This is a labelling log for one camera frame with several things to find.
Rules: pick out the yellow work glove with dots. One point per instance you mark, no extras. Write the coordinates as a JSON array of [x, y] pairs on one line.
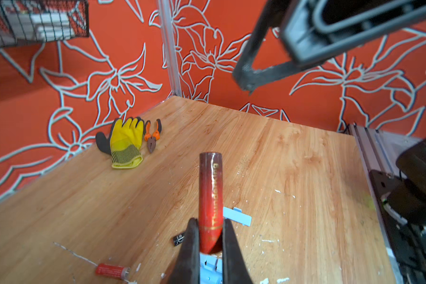
[[123, 143]]

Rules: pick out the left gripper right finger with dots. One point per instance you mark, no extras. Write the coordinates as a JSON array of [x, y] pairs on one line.
[[234, 270]]

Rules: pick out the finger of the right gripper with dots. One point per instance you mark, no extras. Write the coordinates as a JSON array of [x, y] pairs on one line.
[[264, 59], [315, 31]]

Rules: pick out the light blue square alarm clock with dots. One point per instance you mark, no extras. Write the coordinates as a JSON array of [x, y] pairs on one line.
[[210, 269]]

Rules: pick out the light blue battery cover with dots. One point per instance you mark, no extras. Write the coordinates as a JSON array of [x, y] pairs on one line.
[[237, 215]]

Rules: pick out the black gold AA battery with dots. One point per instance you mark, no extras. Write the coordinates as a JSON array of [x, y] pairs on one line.
[[178, 239]]

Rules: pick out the orange handled pliers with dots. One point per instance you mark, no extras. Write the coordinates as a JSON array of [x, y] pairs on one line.
[[151, 138]]

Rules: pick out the dark red AA battery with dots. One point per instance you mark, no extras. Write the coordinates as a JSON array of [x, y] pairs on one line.
[[211, 202]]

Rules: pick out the black wire wall basket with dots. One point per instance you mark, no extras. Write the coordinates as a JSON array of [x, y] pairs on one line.
[[26, 22]]

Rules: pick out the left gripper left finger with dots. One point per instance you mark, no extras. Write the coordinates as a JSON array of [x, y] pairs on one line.
[[187, 265]]

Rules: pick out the red AAA battery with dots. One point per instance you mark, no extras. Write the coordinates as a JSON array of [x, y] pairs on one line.
[[112, 271]]

